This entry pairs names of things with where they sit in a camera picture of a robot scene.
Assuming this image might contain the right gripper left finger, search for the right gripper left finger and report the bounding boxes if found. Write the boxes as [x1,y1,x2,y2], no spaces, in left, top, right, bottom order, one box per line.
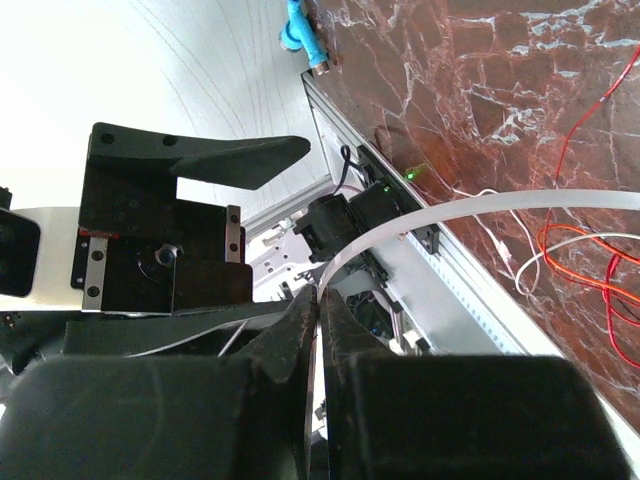
[1,286,318,479]

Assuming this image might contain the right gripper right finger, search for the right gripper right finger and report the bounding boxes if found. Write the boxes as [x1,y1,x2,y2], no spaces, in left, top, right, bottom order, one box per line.
[319,289,632,479]

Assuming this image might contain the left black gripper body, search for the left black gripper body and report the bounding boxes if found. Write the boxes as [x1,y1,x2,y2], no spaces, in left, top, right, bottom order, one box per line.
[74,174,253,315]

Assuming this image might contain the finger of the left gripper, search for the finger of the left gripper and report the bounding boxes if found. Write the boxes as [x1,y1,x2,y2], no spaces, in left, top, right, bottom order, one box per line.
[87,123,311,198]
[64,301,290,357]

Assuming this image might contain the white wire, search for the white wire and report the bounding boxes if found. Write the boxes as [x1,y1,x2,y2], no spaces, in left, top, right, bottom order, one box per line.
[452,188,640,296]

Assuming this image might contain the long white zip tie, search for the long white zip tie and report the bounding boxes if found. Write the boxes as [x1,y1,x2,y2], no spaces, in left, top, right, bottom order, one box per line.
[317,189,639,445]

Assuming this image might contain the thin red wire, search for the thin red wire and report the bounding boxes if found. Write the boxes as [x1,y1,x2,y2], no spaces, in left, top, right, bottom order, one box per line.
[542,44,640,369]

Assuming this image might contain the blue plastic fitting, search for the blue plastic fitting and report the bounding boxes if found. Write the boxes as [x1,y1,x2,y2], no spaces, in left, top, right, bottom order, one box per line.
[279,0,330,76]

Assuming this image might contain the aluminium front rail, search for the aluminium front rail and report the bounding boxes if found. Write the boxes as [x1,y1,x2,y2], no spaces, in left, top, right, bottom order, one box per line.
[244,69,640,436]

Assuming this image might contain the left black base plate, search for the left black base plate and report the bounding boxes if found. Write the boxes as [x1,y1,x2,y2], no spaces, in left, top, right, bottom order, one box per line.
[356,145,422,228]

